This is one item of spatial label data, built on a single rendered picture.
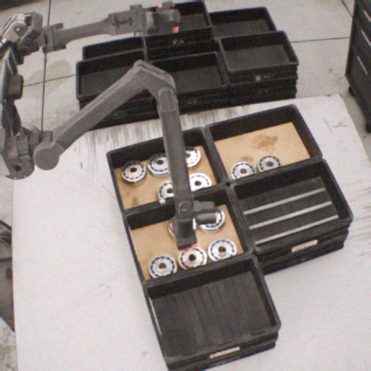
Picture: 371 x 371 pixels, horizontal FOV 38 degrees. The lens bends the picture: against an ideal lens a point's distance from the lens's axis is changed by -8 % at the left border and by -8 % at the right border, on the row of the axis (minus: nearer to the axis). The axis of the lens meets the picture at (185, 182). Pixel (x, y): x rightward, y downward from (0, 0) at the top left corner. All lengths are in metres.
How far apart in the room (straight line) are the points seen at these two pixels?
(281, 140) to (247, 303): 0.74
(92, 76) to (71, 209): 1.05
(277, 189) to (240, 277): 0.40
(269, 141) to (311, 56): 1.74
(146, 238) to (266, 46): 1.58
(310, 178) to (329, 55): 1.93
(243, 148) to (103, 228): 0.65
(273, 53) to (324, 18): 1.22
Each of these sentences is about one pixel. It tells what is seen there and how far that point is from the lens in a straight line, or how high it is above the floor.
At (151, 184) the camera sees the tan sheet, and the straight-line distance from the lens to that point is 2.27.
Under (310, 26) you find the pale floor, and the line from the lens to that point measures 4.33.
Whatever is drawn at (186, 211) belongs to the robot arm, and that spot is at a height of 1.19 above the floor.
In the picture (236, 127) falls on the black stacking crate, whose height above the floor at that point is 0.88.
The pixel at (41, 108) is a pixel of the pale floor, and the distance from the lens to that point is 3.89.
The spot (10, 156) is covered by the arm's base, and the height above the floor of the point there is 1.47.
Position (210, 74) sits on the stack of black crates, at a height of 0.38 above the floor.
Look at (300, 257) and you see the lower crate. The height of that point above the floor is 0.76.
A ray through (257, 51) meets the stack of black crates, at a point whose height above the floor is 0.49.
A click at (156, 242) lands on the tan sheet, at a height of 0.83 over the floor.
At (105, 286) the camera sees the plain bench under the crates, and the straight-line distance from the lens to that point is 2.22.
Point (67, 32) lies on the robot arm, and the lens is 1.93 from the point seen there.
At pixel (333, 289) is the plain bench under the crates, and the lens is 2.19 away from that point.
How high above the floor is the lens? 2.66
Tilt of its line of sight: 54 degrees down
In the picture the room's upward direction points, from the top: 7 degrees counter-clockwise
